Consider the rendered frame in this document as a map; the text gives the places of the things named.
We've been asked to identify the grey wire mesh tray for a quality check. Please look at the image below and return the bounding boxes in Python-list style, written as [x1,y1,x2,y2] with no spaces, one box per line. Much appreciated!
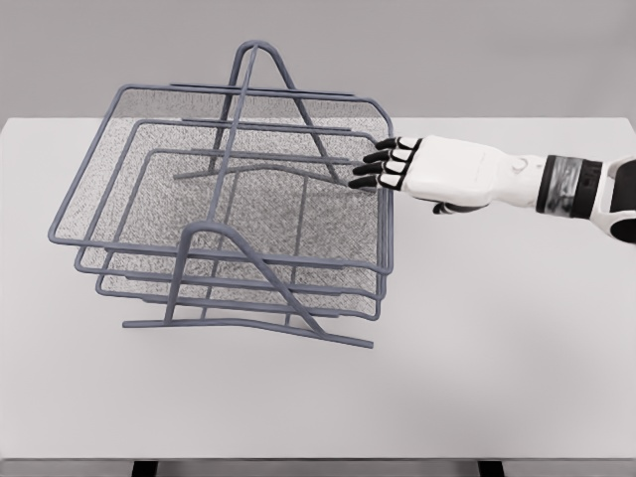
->
[46,82,398,265]
[93,146,388,323]
[74,117,393,301]

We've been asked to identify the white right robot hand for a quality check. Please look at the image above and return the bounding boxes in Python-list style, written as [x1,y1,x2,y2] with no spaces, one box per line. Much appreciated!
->
[348,135,500,216]

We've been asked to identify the grey wire tray rack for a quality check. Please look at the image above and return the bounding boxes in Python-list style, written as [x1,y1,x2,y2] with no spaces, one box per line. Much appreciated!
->
[121,40,376,350]

